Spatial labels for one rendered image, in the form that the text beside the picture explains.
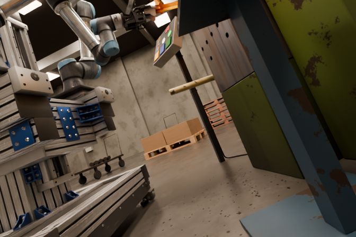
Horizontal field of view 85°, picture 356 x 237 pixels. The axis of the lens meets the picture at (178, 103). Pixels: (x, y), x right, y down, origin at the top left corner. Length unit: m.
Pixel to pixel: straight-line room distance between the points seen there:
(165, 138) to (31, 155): 3.28
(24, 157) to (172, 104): 8.71
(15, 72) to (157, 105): 8.98
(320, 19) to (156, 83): 9.20
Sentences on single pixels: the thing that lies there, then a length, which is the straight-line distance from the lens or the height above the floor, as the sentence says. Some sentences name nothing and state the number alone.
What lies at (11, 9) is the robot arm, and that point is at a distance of 1.06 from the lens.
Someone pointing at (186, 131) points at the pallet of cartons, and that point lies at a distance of 3.85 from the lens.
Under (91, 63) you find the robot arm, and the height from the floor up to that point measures 1.01.
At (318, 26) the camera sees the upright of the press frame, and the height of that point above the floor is 0.52.
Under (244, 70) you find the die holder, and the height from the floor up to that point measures 0.50.
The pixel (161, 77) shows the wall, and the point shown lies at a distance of 9.80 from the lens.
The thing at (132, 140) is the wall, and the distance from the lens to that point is 10.21.
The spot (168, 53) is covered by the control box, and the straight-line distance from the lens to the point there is 1.58.
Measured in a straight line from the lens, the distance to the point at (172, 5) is 1.17.
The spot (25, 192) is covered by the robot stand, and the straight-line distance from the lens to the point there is 1.15.
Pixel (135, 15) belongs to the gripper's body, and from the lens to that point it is 1.10.
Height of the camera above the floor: 0.36
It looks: 7 degrees up
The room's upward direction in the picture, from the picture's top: 22 degrees counter-clockwise
